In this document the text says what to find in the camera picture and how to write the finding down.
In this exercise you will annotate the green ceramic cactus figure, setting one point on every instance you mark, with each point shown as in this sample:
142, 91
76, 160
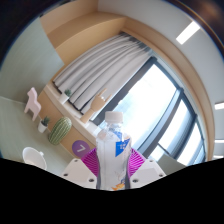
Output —
60, 130

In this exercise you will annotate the pale yellow cup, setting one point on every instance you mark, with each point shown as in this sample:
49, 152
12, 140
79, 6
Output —
33, 158

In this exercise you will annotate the ceiling light strips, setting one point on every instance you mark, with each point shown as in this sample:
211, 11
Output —
188, 32

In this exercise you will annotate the pink horse figure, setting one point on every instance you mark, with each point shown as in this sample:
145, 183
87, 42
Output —
32, 103

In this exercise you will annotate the wooden desk ledge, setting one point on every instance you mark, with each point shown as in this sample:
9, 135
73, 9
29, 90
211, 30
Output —
55, 108

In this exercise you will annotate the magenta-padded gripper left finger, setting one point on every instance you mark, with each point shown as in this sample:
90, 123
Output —
78, 170

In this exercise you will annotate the clear plastic water bottle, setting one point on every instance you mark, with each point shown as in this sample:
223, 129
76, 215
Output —
113, 156

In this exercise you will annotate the purple round number sign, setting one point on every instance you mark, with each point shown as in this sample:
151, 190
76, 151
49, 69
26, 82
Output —
80, 149

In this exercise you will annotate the dark-framed window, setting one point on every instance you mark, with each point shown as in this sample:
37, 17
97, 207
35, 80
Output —
150, 100

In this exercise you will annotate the wooden hand model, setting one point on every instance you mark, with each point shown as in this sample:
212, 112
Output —
95, 105

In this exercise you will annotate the grey-white curtain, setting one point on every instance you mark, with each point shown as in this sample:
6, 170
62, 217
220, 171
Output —
100, 70

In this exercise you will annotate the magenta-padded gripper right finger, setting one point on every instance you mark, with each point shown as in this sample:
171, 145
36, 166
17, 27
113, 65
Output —
148, 170

